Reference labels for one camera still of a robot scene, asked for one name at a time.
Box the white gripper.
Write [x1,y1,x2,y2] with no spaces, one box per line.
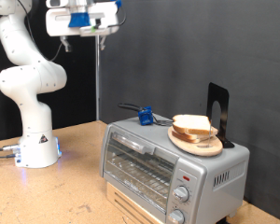
[46,7,119,53]

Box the spatula with blue grip block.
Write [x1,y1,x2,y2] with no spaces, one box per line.
[117,103,175,127]

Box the glass oven door with handle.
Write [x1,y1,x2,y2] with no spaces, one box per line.
[100,124,180,224]

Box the silver oven knob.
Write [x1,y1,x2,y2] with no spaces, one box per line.
[168,208,186,224]
[172,185,190,203]

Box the silver toaster oven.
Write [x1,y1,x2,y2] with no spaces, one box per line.
[99,113,250,224]

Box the vertical metal pole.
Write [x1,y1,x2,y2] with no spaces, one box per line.
[94,35,102,121]

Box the black metal bookend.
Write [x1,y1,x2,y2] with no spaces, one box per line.
[205,82,236,149]

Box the round wooden board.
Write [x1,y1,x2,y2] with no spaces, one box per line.
[167,125,224,158]

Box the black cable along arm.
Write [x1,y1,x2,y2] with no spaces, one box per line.
[17,0,128,63]

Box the base cable with metal connector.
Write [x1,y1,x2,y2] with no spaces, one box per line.
[0,143,21,152]

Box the wire oven rack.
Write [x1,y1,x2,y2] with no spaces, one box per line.
[105,148,175,208]

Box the thin metal wire pin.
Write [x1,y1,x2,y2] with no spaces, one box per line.
[197,119,215,148]

